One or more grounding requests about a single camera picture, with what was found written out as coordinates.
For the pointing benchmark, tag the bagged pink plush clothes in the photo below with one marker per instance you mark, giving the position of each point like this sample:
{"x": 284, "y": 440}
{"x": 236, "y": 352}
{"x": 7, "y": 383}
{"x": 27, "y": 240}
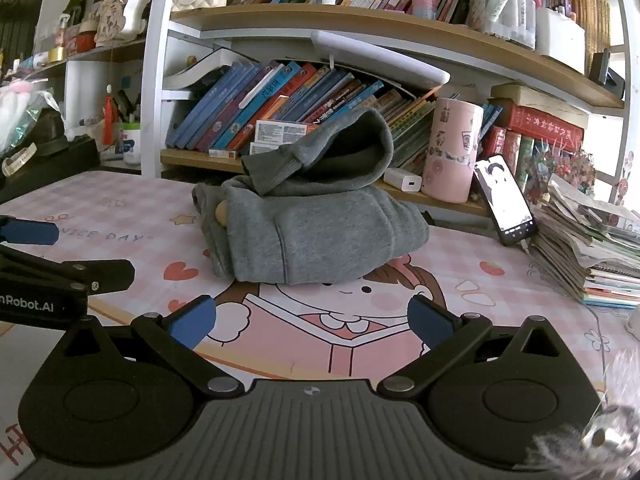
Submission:
{"x": 20, "y": 110}

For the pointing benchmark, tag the dark brown leather object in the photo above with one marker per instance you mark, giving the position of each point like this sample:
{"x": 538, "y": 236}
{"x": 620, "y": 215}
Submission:
{"x": 50, "y": 125}

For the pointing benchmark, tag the red jar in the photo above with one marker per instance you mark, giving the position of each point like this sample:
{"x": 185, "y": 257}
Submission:
{"x": 86, "y": 41}

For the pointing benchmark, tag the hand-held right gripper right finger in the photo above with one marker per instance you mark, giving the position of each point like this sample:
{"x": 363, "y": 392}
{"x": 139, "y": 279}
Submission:
{"x": 426, "y": 322}

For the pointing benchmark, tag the grey hoodie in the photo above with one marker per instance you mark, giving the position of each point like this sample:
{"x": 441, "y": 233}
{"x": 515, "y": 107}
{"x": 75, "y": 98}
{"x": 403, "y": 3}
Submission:
{"x": 310, "y": 230}

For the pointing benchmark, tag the pink cartoon desk mat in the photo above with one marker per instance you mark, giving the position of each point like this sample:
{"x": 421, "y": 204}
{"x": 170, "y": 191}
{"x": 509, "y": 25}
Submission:
{"x": 125, "y": 220}

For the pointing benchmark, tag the stack of booklets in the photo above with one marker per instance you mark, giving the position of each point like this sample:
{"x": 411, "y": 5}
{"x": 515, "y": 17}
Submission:
{"x": 580, "y": 245}

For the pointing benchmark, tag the white watch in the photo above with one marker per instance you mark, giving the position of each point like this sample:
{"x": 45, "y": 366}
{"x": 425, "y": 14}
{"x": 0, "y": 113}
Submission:
{"x": 20, "y": 160}

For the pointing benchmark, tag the row of yellow books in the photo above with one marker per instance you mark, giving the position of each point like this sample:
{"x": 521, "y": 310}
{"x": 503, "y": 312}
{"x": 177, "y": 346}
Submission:
{"x": 592, "y": 25}

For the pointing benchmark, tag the cream ornament with writing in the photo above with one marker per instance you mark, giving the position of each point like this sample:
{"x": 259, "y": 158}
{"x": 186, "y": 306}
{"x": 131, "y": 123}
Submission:
{"x": 122, "y": 10}

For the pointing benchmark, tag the pink printed cup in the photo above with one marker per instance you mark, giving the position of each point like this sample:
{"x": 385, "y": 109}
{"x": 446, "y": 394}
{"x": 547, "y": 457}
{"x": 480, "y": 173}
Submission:
{"x": 452, "y": 150}

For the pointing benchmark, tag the black smartphone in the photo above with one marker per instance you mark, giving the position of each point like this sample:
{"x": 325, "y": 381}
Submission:
{"x": 505, "y": 200}

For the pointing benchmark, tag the black box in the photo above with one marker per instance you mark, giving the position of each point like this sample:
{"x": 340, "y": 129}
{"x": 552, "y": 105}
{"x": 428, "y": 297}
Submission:
{"x": 60, "y": 160}

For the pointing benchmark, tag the white tablet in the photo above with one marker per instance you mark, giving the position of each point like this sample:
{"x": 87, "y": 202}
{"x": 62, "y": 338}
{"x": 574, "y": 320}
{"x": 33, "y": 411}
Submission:
{"x": 380, "y": 57}

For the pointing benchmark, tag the bundle of pens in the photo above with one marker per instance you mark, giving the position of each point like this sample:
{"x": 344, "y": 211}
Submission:
{"x": 125, "y": 105}

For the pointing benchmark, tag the white storage box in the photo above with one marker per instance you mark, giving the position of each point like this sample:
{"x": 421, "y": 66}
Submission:
{"x": 560, "y": 42}

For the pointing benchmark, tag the clear pen holder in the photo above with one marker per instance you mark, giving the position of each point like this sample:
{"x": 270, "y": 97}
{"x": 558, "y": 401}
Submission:
{"x": 492, "y": 10}

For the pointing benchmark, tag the small black device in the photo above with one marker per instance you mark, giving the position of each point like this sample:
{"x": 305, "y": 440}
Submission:
{"x": 610, "y": 75}

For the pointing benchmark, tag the white jar blue label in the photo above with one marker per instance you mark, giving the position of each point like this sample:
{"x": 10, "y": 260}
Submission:
{"x": 132, "y": 147}

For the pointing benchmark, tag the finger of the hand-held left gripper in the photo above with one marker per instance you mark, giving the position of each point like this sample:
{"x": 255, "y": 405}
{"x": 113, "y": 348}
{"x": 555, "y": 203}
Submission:
{"x": 107, "y": 275}
{"x": 30, "y": 232}

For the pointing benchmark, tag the row of colourful slanted books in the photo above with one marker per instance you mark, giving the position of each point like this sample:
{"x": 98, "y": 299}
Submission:
{"x": 225, "y": 105}

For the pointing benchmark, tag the orange tube with white cap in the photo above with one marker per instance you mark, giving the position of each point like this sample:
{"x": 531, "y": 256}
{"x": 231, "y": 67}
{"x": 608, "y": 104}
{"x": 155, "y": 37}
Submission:
{"x": 108, "y": 120}

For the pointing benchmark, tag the row of red hardcover books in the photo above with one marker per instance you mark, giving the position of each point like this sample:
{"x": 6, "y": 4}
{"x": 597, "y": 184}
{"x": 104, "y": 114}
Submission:
{"x": 540, "y": 127}

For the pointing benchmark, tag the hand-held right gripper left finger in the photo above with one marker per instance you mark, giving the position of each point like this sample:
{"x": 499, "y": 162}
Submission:
{"x": 192, "y": 321}

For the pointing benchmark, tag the white charger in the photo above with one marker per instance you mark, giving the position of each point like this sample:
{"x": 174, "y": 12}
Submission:
{"x": 404, "y": 180}

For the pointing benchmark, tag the white side shelf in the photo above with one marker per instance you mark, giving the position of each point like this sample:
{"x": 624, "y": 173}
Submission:
{"x": 90, "y": 75}

